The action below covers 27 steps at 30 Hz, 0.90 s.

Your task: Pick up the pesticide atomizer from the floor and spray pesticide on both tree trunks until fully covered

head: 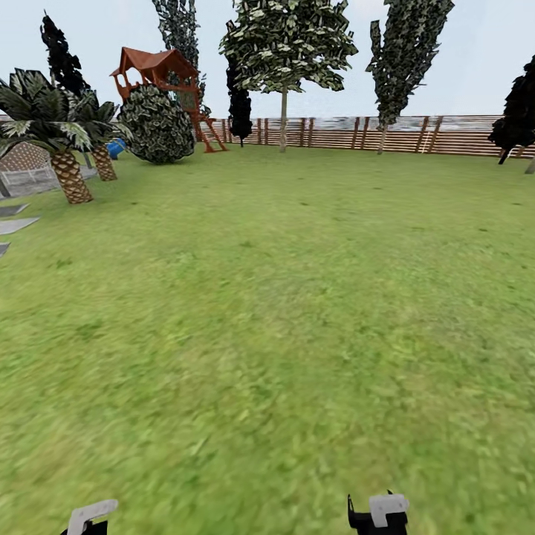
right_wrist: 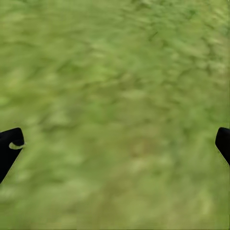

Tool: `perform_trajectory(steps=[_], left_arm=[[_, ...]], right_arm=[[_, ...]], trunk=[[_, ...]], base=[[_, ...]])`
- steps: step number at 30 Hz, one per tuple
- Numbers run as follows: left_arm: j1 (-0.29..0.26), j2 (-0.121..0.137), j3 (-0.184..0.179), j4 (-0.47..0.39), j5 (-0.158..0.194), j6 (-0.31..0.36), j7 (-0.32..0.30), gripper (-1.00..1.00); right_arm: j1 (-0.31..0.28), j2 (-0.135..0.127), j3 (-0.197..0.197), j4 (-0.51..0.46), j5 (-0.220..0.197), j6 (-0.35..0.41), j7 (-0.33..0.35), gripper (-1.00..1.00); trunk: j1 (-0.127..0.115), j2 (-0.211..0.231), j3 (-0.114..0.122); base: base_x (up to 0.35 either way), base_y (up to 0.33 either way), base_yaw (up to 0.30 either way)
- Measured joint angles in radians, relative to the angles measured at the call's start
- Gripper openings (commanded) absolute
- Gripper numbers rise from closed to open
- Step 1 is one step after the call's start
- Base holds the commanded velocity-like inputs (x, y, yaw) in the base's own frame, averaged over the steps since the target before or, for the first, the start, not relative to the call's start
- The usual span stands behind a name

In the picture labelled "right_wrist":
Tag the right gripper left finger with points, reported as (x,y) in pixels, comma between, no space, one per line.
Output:
(11,143)

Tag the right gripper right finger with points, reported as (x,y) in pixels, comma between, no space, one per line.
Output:
(223,142)

